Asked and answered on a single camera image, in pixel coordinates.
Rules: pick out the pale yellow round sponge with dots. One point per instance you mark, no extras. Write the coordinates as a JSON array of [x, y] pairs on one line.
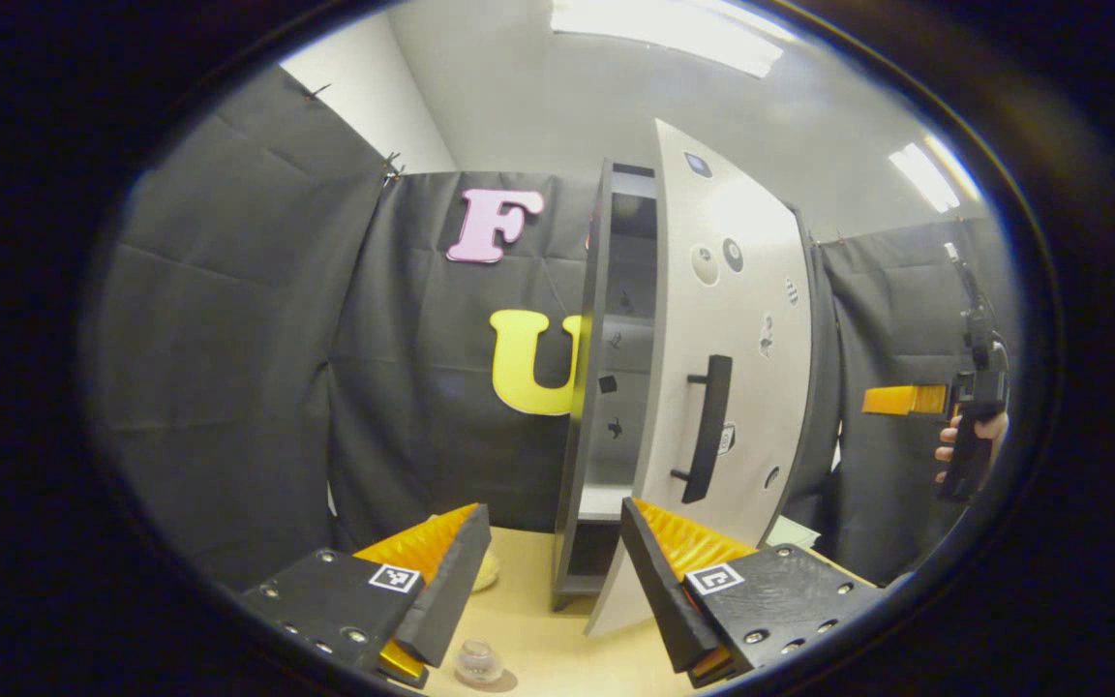
[[488, 573]]

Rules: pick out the green book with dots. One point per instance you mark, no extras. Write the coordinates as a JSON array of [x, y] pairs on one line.
[[795, 532]]

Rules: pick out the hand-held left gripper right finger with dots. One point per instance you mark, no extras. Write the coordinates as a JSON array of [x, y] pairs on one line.
[[662, 590]]

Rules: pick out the long ceiling light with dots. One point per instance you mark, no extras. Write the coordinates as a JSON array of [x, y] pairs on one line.
[[674, 34], [935, 174]]

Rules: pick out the black backdrop cloth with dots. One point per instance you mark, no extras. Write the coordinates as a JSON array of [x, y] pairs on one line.
[[228, 368]]

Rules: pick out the clear glass bottle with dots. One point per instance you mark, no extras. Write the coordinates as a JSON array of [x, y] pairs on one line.
[[478, 661]]

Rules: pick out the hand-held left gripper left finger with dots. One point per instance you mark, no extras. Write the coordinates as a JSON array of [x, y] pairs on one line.
[[451, 590]]

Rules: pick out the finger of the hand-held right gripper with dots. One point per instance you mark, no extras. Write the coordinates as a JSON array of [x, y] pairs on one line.
[[906, 400]]

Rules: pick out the white cabinet shelf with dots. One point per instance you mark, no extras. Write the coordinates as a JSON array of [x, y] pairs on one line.
[[606, 501]]

